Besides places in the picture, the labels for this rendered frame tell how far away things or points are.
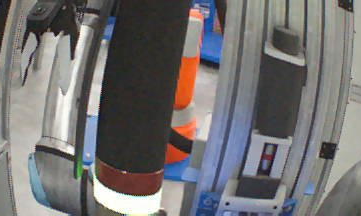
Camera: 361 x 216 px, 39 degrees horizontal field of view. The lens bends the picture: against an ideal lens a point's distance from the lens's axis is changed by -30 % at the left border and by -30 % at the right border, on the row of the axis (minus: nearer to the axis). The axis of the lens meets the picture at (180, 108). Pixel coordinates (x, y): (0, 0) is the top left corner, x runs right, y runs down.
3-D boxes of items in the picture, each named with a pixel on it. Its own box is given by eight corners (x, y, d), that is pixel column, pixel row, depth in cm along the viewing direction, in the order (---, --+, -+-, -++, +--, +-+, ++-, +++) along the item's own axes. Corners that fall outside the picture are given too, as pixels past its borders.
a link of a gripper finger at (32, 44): (31, 78, 92) (54, 30, 89) (20, 88, 86) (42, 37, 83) (21, 70, 92) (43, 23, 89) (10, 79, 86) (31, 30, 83)
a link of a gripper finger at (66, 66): (89, 82, 90) (81, 24, 88) (77, 94, 84) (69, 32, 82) (72, 87, 91) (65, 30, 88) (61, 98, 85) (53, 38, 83)
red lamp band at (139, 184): (108, 194, 29) (108, 172, 28) (86, 164, 32) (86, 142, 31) (173, 195, 30) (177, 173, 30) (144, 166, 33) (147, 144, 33)
